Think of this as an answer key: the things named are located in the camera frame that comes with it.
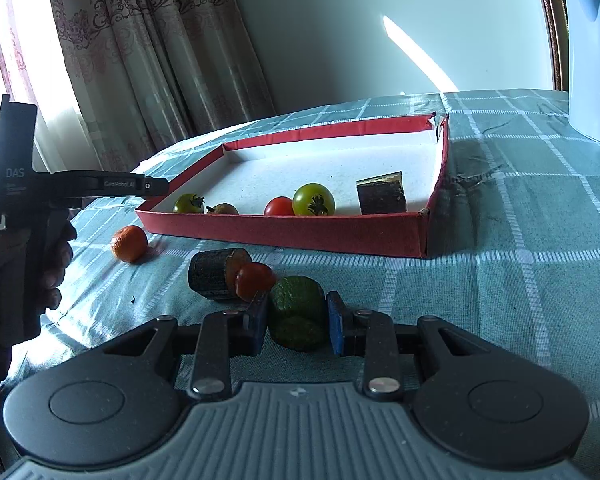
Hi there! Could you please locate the green tomato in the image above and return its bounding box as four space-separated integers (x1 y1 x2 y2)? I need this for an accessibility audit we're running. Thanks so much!
173 193 207 214
292 183 336 217

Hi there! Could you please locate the light blue kettle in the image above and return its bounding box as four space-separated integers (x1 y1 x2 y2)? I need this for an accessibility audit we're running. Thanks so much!
560 0 600 151

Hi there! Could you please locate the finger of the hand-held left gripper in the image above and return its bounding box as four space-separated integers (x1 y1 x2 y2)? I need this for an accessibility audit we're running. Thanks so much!
81 171 171 199

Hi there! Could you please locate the person's left hand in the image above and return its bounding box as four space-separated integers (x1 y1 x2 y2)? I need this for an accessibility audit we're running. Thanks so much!
0 222 78 361

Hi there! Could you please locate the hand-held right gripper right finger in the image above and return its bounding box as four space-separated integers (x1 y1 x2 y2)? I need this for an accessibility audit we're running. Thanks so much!
326 291 501 402

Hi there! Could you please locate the teal checked cloth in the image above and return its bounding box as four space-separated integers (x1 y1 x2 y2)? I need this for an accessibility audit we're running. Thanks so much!
0 89 600 461

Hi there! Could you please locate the dark eggplant chunk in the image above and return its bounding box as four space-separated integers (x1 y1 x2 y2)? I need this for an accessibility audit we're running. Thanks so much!
356 171 407 215
188 247 253 302

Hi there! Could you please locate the orange mandarin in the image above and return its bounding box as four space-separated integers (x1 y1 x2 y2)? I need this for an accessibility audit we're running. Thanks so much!
111 225 149 264

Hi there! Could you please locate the red cherry tomato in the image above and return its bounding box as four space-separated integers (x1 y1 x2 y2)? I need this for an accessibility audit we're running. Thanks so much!
264 196 295 217
235 262 277 298

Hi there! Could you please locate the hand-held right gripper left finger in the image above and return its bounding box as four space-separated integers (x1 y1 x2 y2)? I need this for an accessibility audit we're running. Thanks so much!
102 290 271 402

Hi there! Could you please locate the wooden framed patterned headboard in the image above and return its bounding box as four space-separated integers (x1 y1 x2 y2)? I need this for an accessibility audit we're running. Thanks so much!
530 0 600 92

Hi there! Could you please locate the patterned window curtain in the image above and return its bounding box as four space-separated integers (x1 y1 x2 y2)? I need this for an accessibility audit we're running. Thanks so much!
0 0 277 176

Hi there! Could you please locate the red shallow cardboard box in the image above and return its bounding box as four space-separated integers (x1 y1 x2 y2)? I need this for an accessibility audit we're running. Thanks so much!
135 112 451 259

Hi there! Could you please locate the green cucumber chunk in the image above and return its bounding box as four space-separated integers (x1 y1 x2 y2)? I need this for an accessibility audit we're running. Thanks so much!
267 276 328 352

